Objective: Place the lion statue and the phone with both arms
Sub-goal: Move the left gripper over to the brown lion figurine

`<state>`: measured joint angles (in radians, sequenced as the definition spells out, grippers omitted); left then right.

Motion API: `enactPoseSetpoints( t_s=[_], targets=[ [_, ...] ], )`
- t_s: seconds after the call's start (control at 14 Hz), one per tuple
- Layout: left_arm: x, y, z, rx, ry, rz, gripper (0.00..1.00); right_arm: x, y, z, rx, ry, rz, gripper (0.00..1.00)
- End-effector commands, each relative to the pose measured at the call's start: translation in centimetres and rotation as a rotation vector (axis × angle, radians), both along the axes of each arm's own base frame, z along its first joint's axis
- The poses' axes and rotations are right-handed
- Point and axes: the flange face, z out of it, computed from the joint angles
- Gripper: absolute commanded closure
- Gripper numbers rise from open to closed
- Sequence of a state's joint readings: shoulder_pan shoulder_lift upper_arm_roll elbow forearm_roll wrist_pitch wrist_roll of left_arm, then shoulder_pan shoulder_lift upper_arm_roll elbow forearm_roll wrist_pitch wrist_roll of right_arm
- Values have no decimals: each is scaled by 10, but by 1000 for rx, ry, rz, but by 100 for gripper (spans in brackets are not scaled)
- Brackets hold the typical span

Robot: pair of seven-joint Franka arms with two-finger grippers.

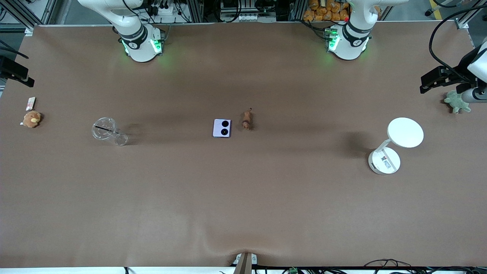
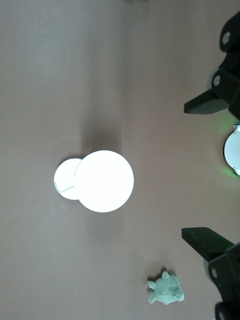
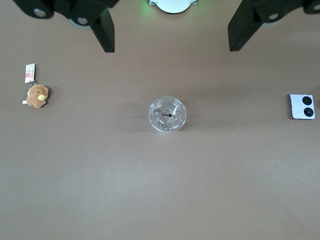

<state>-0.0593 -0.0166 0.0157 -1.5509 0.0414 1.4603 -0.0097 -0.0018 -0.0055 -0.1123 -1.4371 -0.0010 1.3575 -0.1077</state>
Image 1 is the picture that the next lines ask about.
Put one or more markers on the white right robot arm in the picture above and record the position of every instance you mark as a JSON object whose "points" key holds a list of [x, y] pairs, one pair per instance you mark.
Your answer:
{"points": [[140, 49]]}

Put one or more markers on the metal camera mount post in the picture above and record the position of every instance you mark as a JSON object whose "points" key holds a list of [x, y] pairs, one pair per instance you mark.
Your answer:
{"points": [[244, 263]]}

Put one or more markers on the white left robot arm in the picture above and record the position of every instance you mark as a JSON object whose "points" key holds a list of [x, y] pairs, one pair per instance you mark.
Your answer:
{"points": [[350, 49]]}

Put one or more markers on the clear plastic lidded cup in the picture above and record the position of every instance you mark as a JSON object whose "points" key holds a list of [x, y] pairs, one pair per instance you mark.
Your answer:
{"points": [[104, 129]]}

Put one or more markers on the lavender flip phone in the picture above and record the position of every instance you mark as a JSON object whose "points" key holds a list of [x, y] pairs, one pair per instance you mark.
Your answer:
{"points": [[222, 128]]}

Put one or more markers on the brown plush toy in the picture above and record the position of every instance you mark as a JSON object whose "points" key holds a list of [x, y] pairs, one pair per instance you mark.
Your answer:
{"points": [[31, 119]]}

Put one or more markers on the small white printed card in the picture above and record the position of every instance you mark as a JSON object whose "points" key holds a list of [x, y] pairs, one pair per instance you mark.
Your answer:
{"points": [[30, 103]]}

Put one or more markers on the green turtle plush toy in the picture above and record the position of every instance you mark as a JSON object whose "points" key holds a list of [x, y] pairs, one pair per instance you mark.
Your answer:
{"points": [[458, 104]]}

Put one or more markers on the aluminium frame profile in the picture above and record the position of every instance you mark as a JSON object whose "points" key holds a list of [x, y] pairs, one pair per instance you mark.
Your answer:
{"points": [[462, 23], [23, 17]]}

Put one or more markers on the white power strip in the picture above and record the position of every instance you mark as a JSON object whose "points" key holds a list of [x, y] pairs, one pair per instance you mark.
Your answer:
{"points": [[163, 10]]}

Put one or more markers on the orange packaged items pile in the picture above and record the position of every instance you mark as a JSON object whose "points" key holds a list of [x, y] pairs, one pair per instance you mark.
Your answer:
{"points": [[327, 11]]}

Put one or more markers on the black drinking straw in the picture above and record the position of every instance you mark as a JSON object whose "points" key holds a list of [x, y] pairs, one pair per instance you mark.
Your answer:
{"points": [[106, 129]]}

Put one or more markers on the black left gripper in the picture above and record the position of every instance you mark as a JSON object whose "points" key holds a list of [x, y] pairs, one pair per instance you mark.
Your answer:
{"points": [[455, 77]]}

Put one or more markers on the small brown lion statue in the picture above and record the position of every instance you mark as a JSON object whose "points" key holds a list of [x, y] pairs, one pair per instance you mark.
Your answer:
{"points": [[247, 120]]}

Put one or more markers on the white round desk lamp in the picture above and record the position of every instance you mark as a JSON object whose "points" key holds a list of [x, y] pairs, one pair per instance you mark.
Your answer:
{"points": [[405, 132]]}

